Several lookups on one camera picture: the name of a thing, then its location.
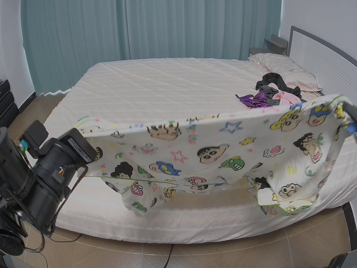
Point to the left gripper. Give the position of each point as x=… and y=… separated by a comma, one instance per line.
x=64, y=155

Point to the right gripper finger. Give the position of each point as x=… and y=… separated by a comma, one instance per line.
x=352, y=112

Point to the white printed pyjama top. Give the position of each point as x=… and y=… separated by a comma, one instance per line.
x=212, y=146

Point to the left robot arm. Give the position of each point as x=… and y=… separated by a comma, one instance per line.
x=16, y=177

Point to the pile of clothes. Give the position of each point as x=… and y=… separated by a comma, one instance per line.
x=269, y=93

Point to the bed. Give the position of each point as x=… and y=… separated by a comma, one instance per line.
x=167, y=93

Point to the cream pillow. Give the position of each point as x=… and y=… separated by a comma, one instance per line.
x=290, y=68

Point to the black chest of drawers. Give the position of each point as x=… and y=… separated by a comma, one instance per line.
x=7, y=102

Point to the grey bedside table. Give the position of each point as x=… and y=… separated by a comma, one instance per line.
x=276, y=42

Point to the blue-green curtain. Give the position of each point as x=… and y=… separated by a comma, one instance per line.
x=83, y=24

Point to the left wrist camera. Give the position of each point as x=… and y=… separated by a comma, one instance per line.
x=36, y=135

